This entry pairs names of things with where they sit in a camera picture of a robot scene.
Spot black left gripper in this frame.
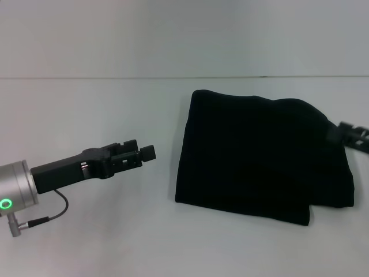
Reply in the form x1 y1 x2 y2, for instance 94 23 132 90
30 139 157 194

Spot dark left arm cable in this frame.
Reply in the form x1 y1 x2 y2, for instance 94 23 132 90
7 189 70 239

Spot black shirt with FREE print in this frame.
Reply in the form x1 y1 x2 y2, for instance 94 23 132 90
174 89 355 227

